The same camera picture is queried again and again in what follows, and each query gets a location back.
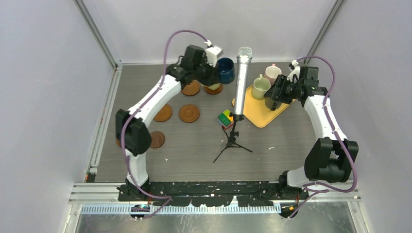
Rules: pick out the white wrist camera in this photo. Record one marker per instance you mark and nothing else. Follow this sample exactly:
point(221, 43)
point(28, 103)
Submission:
point(213, 53)
point(294, 71)

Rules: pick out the yellow tray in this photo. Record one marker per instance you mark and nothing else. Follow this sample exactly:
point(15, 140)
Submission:
point(257, 112)

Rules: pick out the silver microphone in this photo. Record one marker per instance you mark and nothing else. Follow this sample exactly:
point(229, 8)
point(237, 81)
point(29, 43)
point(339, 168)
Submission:
point(244, 59)

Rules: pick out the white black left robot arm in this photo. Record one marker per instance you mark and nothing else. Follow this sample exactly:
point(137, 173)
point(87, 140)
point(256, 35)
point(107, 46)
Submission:
point(197, 64)

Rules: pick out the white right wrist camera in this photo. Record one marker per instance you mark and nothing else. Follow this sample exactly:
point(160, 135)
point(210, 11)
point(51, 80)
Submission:
point(294, 71)

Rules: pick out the cream yellow mug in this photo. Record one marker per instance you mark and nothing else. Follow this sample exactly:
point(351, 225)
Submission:
point(214, 86)

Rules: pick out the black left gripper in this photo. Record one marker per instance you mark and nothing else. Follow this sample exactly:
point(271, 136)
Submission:
point(212, 78)

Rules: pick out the pink cream mug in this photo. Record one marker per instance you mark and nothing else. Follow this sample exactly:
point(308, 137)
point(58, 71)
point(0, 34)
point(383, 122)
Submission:
point(271, 73)

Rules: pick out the dark blue mug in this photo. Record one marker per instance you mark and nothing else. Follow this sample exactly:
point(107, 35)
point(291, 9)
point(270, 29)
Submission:
point(225, 70)

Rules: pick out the black microphone tripod stand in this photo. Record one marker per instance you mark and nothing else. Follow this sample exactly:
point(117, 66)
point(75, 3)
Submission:
point(231, 138)

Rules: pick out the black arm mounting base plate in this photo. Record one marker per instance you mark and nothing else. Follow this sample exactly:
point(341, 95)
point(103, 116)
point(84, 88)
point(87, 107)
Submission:
point(210, 194)

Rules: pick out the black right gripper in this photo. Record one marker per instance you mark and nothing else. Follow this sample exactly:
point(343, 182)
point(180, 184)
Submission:
point(281, 82)

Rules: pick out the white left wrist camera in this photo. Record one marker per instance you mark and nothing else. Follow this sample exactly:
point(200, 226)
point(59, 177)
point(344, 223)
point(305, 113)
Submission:
point(213, 53)

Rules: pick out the dark walnut wooden coaster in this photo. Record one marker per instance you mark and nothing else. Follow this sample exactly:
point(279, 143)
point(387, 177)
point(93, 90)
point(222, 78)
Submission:
point(158, 139)

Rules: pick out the aluminium front rail frame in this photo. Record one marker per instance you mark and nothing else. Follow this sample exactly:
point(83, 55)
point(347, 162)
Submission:
point(102, 198)

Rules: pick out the colourful toy brick block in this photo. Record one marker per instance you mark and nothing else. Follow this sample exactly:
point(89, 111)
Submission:
point(225, 119)

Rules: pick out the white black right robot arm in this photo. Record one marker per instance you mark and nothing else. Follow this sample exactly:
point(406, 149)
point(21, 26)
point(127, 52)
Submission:
point(331, 159)

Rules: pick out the light green mug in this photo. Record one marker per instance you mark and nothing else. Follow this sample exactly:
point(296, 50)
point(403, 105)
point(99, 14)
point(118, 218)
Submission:
point(260, 86)

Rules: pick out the dark green mug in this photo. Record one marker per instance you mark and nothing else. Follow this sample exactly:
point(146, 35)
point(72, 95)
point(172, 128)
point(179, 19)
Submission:
point(272, 104)

